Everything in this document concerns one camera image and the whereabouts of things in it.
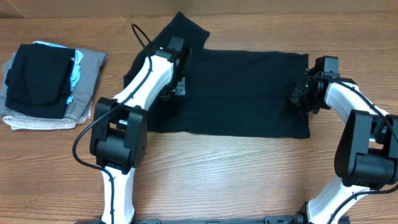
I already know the folded black garment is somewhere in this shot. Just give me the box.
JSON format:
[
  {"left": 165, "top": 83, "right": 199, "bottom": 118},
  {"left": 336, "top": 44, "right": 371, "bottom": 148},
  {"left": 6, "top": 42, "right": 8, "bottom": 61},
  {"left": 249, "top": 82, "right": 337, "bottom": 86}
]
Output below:
[{"left": 5, "top": 44, "right": 75, "bottom": 119}]

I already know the folded beige garment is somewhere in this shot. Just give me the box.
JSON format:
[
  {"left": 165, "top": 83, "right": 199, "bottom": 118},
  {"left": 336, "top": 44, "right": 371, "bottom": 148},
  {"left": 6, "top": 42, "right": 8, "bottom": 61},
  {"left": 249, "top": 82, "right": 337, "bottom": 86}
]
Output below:
[{"left": 2, "top": 103, "right": 92, "bottom": 130}]

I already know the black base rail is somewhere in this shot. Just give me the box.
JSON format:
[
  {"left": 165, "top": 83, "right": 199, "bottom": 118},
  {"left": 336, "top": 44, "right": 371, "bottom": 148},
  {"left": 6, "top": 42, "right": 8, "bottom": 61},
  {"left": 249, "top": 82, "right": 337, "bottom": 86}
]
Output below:
[{"left": 74, "top": 214, "right": 312, "bottom": 224}]

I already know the folded grey garment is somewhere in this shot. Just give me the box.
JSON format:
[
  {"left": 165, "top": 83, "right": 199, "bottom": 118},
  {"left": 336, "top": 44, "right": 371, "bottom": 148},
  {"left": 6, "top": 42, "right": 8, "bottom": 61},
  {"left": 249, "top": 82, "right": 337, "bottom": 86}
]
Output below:
[{"left": 1, "top": 48, "right": 106, "bottom": 122}]

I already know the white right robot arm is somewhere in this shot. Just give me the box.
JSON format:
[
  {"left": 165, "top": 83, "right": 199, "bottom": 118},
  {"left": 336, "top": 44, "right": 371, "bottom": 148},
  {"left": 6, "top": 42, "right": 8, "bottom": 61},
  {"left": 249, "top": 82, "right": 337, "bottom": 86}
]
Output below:
[{"left": 290, "top": 75, "right": 397, "bottom": 223}]

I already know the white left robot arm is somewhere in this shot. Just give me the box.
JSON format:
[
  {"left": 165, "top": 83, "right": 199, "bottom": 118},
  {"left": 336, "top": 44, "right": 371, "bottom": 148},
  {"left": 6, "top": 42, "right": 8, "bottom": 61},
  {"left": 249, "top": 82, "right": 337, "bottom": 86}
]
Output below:
[{"left": 90, "top": 47, "right": 192, "bottom": 223}]

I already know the black t-shirt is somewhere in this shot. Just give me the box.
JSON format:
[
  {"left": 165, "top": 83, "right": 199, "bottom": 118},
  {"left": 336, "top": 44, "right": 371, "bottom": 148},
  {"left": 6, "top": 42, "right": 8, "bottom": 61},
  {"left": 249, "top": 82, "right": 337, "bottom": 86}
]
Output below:
[{"left": 123, "top": 11, "right": 311, "bottom": 139}]

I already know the folded light blue garment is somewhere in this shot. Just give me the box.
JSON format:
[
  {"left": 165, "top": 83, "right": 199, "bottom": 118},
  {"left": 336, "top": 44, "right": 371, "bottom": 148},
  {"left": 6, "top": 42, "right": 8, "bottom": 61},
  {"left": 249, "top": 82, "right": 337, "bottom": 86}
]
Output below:
[{"left": 33, "top": 40, "right": 84, "bottom": 91}]

